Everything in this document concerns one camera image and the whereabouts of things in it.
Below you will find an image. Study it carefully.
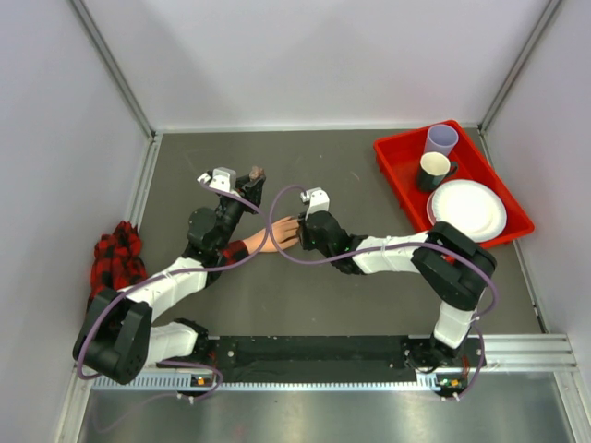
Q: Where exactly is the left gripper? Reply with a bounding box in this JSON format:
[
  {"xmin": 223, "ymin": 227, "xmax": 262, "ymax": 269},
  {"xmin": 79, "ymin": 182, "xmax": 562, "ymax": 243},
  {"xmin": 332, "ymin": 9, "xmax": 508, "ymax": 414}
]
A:
[{"xmin": 215, "ymin": 173, "xmax": 264, "ymax": 251}]

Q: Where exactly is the glitter nail polish bottle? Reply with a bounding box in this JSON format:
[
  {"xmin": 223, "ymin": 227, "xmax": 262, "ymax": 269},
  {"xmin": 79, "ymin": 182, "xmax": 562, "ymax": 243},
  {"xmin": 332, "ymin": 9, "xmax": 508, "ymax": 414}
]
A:
[{"xmin": 248, "ymin": 166, "xmax": 266, "ymax": 181}]

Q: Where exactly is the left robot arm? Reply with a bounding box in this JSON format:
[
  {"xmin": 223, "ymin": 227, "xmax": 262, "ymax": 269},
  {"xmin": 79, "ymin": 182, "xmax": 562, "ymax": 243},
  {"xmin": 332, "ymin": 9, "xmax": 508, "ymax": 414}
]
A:
[{"xmin": 73, "ymin": 167, "xmax": 266, "ymax": 385}]

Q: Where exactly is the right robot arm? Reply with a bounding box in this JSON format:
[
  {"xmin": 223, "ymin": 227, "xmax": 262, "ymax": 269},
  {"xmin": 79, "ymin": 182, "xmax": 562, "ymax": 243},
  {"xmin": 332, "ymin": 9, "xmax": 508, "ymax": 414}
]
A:
[{"xmin": 297, "ymin": 210, "xmax": 497, "ymax": 370}]

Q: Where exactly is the mannequin hand with long nails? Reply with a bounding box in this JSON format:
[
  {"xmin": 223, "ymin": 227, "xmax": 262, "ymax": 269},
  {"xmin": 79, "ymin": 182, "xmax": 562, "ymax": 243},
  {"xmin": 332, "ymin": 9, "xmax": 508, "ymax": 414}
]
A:
[{"xmin": 243, "ymin": 217, "xmax": 298, "ymax": 254}]

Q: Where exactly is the red plastic tray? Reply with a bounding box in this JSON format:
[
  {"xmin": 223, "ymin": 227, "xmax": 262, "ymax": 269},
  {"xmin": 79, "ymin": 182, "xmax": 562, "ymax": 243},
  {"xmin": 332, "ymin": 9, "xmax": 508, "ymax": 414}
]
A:
[{"xmin": 373, "ymin": 120, "xmax": 535, "ymax": 248}]

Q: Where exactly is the black mug white inside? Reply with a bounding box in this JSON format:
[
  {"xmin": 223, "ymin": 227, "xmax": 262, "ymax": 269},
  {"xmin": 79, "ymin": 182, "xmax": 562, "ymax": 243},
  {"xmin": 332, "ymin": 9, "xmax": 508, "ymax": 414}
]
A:
[{"xmin": 416, "ymin": 152, "xmax": 459, "ymax": 192}]

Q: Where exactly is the red black plaid sleeve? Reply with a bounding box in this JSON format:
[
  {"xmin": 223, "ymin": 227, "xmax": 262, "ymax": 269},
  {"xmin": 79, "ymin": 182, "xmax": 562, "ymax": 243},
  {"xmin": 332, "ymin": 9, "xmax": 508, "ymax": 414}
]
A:
[{"xmin": 88, "ymin": 221, "xmax": 221, "ymax": 319}]

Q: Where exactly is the lavender plastic cup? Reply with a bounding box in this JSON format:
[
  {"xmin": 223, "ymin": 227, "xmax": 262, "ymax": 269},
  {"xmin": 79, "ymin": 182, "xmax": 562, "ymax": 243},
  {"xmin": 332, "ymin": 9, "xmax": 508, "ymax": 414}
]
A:
[{"xmin": 424, "ymin": 124, "xmax": 459, "ymax": 157}]

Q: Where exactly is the white paper plates stack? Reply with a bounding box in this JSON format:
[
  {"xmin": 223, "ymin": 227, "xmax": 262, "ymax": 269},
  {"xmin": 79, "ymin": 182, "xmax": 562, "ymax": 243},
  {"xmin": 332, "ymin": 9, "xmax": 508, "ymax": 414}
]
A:
[{"xmin": 427, "ymin": 179, "xmax": 508, "ymax": 243}]

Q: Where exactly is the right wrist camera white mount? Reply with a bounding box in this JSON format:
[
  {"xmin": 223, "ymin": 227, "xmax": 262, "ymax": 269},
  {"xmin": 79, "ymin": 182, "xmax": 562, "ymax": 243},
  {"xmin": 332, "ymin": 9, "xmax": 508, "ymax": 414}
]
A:
[{"xmin": 299, "ymin": 187, "xmax": 330, "ymax": 215}]

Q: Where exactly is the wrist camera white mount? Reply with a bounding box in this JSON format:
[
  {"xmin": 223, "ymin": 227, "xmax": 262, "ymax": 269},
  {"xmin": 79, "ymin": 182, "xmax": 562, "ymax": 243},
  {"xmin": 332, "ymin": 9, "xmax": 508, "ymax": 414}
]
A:
[
  {"xmin": 197, "ymin": 167, "xmax": 236, "ymax": 193},
  {"xmin": 299, "ymin": 187, "xmax": 330, "ymax": 215}
]

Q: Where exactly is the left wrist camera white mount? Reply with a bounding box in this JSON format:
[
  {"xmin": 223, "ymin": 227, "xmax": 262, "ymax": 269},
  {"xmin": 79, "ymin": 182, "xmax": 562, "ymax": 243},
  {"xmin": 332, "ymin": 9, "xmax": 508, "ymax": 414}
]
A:
[{"xmin": 197, "ymin": 167, "xmax": 236, "ymax": 193}]

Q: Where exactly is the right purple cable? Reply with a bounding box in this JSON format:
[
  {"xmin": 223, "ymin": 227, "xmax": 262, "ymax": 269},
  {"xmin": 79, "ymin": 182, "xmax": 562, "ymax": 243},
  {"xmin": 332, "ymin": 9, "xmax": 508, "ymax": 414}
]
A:
[{"xmin": 266, "ymin": 184, "xmax": 500, "ymax": 401}]

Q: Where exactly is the purple cable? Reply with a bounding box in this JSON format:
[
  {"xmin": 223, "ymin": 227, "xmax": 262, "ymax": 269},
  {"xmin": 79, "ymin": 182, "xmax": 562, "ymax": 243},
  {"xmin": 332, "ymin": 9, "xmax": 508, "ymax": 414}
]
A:
[
  {"xmin": 73, "ymin": 177, "xmax": 304, "ymax": 405},
  {"xmin": 266, "ymin": 184, "xmax": 500, "ymax": 401}
]

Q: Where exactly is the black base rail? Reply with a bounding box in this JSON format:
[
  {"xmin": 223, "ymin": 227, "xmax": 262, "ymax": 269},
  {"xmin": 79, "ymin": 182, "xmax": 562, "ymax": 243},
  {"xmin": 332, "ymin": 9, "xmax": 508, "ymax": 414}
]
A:
[{"xmin": 159, "ymin": 335, "xmax": 486, "ymax": 384}]

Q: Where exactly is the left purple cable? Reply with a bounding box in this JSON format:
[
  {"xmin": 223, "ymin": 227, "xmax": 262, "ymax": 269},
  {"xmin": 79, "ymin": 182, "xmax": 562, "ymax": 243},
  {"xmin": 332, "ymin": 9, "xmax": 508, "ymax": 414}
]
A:
[{"xmin": 73, "ymin": 177, "xmax": 304, "ymax": 405}]

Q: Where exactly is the white cable duct strip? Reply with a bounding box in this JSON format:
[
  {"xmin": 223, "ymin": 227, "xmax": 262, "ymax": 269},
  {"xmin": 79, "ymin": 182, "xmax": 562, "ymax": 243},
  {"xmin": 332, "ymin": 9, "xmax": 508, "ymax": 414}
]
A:
[{"xmin": 91, "ymin": 369, "xmax": 461, "ymax": 393}]

